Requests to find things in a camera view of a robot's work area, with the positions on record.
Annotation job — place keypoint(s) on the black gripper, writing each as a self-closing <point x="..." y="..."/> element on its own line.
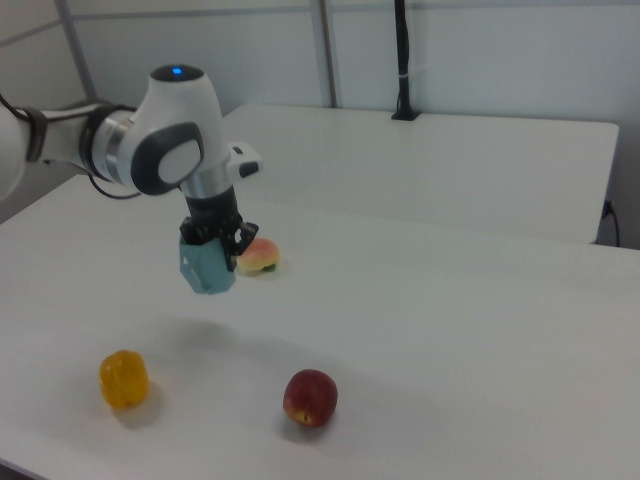
<point x="212" y="215"/>

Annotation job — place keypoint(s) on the teal hexagonal mug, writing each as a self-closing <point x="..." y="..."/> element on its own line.
<point x="210" y="270"/>

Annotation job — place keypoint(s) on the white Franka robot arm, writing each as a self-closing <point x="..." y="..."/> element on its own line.
<point x="170" y="125"/>

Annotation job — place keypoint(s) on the peach fruit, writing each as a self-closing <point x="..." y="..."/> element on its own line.
<point x="260" y="255"/>

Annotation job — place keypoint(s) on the yellow bell pepper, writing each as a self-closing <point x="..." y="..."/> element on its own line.
<point x="124" y="380"/>

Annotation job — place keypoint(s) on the red apple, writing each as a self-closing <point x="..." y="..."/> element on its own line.
<point x="310" y="397"/>

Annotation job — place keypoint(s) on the grey partition post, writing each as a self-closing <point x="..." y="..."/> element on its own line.
<point x="77" y="50"/>
<point x="327" y="50"/>

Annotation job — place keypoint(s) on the black camera stand pole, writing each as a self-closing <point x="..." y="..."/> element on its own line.
<point x="403" y="60"/>

